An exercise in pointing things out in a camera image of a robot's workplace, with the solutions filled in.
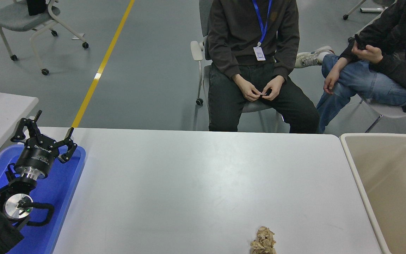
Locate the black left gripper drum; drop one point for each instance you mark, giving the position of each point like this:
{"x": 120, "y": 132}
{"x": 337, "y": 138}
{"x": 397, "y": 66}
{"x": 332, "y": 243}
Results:
{"x": 36, "y": 155}

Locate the black phone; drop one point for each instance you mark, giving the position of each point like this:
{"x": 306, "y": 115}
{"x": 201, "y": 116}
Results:
{"x": 360, "y": 41}

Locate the person's left hand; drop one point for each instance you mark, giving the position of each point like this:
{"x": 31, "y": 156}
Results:
{"x": 370, "y": 53}
{"x": 273, "y": 89}

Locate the person's right hand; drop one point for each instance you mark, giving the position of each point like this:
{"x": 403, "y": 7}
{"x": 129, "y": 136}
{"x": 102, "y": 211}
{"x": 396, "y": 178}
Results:
{"x": 248, "y": 90}
{"x": 331, "y": 80}

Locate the blue plastic tray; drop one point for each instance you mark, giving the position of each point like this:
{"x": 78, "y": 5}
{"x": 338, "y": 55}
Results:
{"x": 58, "y": 190}

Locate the large pale plastic bin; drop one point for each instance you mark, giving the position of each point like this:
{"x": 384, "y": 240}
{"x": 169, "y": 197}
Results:
{"x": 382, "y": 183}

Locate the white seat chair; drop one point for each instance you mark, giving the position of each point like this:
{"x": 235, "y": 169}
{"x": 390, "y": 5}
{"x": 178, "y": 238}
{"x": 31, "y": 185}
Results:
{"x": 389, "y": 110}

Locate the person with crossed legs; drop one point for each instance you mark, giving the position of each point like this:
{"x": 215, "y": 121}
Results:
{"x": 365, "y": 81}

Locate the grey wheeled chair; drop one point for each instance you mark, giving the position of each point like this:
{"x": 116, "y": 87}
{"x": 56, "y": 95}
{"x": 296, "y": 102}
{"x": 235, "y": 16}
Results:
{"x": 16, "y": 16}

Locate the black item on chair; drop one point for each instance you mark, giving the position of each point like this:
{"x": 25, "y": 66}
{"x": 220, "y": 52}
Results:
{"x": 35, "y": 7}

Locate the grey chair with white armrest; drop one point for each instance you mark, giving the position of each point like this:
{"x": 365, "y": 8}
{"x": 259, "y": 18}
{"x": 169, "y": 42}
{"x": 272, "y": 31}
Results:
{"x": 196, "y": 50}

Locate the white chair legs with wheels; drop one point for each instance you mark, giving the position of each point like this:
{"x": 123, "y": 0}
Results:
{"x": 374, "y": 10}

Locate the crumpled tan paper ball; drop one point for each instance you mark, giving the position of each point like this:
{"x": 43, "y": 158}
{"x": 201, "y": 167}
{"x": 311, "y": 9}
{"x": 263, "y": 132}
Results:
{"x": 263, "y": 241}

